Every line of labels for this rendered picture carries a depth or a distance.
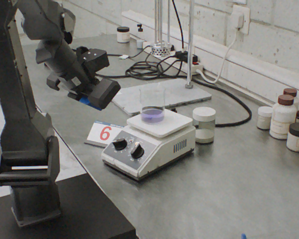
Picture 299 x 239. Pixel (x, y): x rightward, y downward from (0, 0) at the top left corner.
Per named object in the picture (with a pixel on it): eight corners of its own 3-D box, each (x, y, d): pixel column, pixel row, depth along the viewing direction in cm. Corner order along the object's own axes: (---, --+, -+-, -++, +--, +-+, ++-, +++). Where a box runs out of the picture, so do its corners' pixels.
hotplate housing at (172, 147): (138, 183, 96) (138, 151, 93) (100, 162, 105) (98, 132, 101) (201, 148, 111) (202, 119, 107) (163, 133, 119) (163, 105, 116)
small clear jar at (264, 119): (264, 122, 125) (266, 105, 123) (276, 127, 122) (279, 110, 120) (252, 125, 123) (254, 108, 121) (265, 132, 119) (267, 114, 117)
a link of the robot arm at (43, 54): (51, 49, 77) (59, 16, 83) (25, 58, 79) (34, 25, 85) (72, 74, 82) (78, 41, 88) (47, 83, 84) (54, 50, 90)
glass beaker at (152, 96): (157, 129, 102) (157, 95, 98) (134, 123, 105) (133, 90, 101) (171, 118, 108) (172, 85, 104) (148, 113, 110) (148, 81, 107)
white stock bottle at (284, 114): (277, 128, 121) (282, 91, 117) (297, 135, 117) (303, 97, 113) (265, 134, 118) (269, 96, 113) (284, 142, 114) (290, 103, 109)
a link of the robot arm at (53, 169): (52, 189, 65) (46, 150, 63) (-7, 191, 65) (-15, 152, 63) (62, 168, 71) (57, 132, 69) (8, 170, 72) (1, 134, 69)
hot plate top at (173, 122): (161, 139, 98) (161, 135, 98) (124, 123, 106) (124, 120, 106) (194, 122, 106) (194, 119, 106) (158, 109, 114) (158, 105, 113)
